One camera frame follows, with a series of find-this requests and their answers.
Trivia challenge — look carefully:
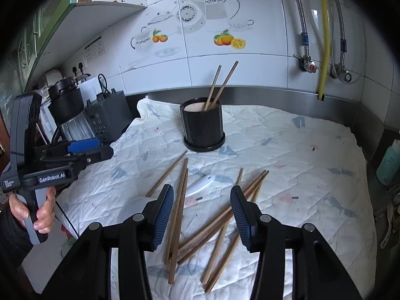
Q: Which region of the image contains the brown chopstick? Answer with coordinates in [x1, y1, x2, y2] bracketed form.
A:
[209, 61, 239, 109]
[204, 65, 222, 111]

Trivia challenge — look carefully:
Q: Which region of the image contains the black ribbed utensil holder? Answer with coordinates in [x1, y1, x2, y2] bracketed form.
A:
[179, 97, 226, 153]

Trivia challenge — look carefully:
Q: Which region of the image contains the metal angle valve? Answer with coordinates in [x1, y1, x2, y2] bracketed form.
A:
[329, 64, 353, 84]

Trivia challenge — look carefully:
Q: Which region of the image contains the green wall cabinet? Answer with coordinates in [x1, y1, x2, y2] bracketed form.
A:
[15, 0, 148, 85]

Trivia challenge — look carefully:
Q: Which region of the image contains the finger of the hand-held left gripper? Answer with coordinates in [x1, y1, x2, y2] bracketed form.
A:
[62, 145, 114, 171]
[37, 138, 102, 155]

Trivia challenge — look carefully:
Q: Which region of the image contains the wall info sticker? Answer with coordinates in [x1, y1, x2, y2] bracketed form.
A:
[83, 35, 106, 65]

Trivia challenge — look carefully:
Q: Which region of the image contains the black cylindrical pot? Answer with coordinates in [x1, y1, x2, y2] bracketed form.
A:
[47, 78, 86, 125]

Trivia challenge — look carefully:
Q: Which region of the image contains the ribbed grey appliance base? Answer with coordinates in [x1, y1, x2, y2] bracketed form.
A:
[58, 114, 98, 143]

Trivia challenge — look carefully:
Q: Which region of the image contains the wall socket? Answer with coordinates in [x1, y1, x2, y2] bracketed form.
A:
[71, 54, 87, 76]

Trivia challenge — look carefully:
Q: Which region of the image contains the white plastic spoon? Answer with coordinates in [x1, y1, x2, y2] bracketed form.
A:
[117, 175, 217, 226]

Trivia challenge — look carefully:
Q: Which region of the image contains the white paper sheet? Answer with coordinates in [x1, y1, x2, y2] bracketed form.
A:
[76, 76, 109, 107]

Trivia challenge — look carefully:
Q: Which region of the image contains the black looped cable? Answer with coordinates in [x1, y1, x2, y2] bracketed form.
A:
[97, 74, 111, 96]

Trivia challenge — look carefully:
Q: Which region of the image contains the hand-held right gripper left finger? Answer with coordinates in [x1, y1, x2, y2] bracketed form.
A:
[37, 184, 176, 300]

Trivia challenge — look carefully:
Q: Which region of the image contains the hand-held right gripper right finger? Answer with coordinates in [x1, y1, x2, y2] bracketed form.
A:
[230, 185, 364, 300]

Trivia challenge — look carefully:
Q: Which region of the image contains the metal valve red handle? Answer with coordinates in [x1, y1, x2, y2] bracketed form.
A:
[295, 54, 319, 74]

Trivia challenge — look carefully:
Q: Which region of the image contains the person's left forearm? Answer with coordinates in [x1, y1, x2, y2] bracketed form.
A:
[0, 206, 35, 268]

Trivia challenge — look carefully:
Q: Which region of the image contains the yellow corrugated gas hose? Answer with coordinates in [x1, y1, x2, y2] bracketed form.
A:
[316, 0, 331, 101]

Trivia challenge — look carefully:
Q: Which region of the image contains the teal soap bottle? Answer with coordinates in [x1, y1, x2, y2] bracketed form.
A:
[376, 139, 400, 186]

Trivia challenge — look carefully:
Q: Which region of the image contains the bunch of wooden chopsticks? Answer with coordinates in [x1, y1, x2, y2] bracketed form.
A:
[145, 150, 270, 294]

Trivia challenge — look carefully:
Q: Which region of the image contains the person's left hand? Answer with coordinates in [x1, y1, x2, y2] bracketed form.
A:
[9, 187, 57, 234]

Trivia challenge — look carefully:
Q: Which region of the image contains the white quilted cloth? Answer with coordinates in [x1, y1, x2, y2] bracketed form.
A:
[53, 97, 377, 300]

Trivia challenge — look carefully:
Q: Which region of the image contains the braided metal hose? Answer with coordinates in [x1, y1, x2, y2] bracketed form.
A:
[329, 0, 348, 67]
[287, 0, 311, 58]

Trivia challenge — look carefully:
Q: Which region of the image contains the dark grey box appliance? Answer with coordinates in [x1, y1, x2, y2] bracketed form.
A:
[84, 89, 133, 146]

